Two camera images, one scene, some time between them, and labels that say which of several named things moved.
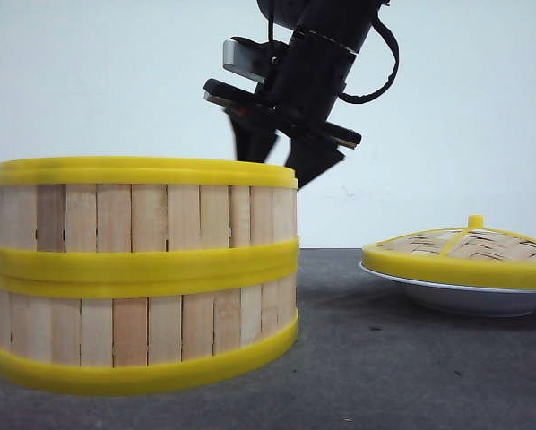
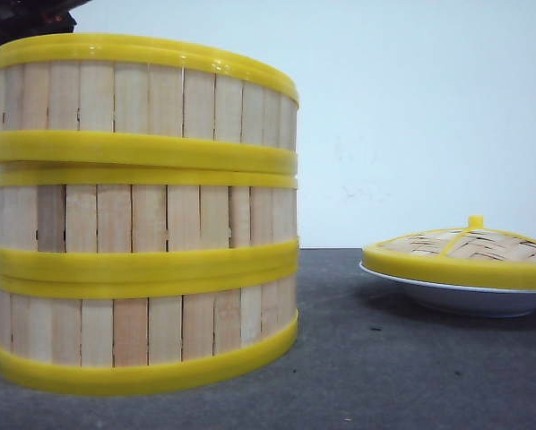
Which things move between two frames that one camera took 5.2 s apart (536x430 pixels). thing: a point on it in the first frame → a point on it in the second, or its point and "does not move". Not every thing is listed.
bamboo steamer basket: (114, 226) does not move
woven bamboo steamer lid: (472, 255) does not move
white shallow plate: (472, 301) does not move
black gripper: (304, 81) → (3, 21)
